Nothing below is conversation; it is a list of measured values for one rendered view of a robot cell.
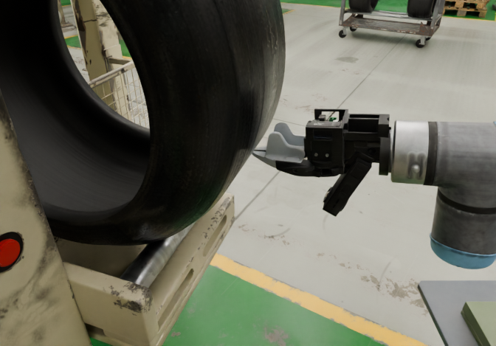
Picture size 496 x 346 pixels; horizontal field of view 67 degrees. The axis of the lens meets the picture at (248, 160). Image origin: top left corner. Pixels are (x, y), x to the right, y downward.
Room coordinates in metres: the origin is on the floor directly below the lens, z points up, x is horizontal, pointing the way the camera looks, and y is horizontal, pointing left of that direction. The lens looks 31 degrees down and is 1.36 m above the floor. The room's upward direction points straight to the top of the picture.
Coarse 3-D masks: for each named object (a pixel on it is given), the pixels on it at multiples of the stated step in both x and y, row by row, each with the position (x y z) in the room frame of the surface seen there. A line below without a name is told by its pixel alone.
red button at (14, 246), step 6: (6, 240) 0.31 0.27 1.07; (12, 240) 0.31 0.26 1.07; (0, 246) 0.30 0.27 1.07; (6, 246) 0.30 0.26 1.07; (12, 246) 0.31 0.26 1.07; (18, 246) 0.31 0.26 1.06; (0, 252) 0.29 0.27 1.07; (6, 252) 0.30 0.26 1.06; (12, 252) 0.30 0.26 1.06; (18, 252) 0.31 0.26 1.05; (0, 258) 0.29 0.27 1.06; (6, 258) 0.30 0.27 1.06; (12, 258) 0.30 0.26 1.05; (0, 264) 0.29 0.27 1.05; (6, 264) 0.29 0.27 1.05
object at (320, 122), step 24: (312, 120) 0.51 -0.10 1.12; (336, 120) 0.50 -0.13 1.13; (360, 120) 0.48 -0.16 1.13; (384, 120) 0.47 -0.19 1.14; (312, 144) 0.48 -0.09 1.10; (336, 144) 0.46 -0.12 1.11; (360, 144) 0.47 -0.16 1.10; (384, 144) 0.45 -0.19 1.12; (336, 168) 0.46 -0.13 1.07; (384, 168) 0.44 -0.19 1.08
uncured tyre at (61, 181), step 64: (0, 0) 0.78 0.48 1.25; (128, 0) 0.39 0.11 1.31; (192, 0) 0.40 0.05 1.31; (256, 0) 0.50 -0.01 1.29; (0, 64) 0.74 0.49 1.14; (64, 64) 0.79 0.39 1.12; (192, 64) 0.38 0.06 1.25; (256, 64) 0.45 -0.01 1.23; (64, 128) 0.75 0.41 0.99; (128, 128) 0.75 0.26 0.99; (192, 128) 0.37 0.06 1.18; (256, 128) 0.47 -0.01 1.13; (64, 192) 0.59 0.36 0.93; (128, 192) 0.62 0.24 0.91; (192, 192) 0.39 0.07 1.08
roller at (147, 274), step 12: (168, 240) 0.47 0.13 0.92; (180, 240) 0.49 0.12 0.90; (144, 252) 0.44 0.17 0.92; (156, 252) 0.44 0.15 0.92; (168, 252) 0.46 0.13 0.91; (132, 264) 0.42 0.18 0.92; (144, 264) 0.41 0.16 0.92; (156, 264) 0.42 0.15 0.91; (132, 276) 0.39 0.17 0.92; (144, 276) 0.40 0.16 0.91
